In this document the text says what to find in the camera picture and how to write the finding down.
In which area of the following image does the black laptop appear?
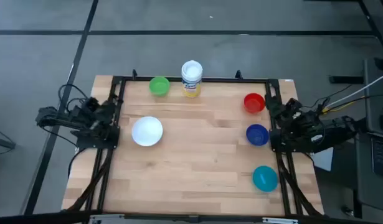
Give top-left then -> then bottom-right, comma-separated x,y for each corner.
369,133 -> 383,180

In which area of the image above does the green plastic bowl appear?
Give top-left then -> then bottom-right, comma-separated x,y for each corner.
149,76 -> 171,96

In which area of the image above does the black metal table frame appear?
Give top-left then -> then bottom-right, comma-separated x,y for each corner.
66,68 -> 324,223

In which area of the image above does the yellow cable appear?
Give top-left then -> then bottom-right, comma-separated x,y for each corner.
322,95 -> 369,113

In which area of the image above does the white paper sheet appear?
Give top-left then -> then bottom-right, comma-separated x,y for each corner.
311,147 -> 334,172

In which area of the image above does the black cable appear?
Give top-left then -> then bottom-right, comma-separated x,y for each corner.
57,83 -> 90,108

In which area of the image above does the white cable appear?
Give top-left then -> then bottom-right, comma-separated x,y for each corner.
326,70 -> 383,108

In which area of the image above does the blue plastic bowl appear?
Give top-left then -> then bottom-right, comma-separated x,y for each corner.
245,124 -> 270,147

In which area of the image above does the grey side desk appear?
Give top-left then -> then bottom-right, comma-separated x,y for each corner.
352,57 -> 383,223

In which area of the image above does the teal plastic bowl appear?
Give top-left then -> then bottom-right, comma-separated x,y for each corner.
252,165 -> 279,193

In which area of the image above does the white yellow wipes canister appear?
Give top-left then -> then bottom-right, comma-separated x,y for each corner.
181,60 -> 204,98

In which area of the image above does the red plastic bowl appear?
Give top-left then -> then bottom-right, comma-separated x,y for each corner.
243,93 -> 266,114

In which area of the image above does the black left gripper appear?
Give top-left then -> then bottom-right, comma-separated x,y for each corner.
81,95 -> 123,121

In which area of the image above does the white plastic bowl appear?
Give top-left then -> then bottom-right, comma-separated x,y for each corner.
131,116 -> 164,147

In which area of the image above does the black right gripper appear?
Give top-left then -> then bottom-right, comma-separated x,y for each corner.
265,95 -> 305,121

